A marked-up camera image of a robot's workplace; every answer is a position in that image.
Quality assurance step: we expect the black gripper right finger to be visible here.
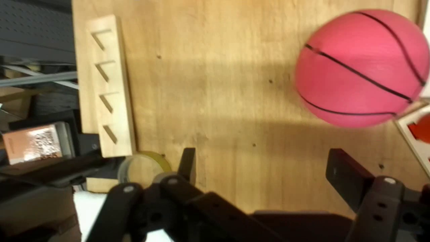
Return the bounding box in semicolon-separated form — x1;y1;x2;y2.
325;147;374;212

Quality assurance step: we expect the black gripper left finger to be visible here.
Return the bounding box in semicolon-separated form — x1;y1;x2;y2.
177;147;196;182

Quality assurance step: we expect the pink mini basketball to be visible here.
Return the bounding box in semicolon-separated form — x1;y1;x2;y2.
295;9;428;127

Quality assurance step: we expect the clear yellow tape roll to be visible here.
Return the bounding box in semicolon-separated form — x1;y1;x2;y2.
116;150;172;188

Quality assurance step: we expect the white folded cloth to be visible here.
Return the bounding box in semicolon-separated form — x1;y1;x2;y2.
73;190;106;242

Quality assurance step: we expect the wooden slotted block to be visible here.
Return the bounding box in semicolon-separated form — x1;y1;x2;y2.
75;14;135;157

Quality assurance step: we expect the orange book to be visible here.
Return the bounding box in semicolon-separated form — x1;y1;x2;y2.
2;122;75;165

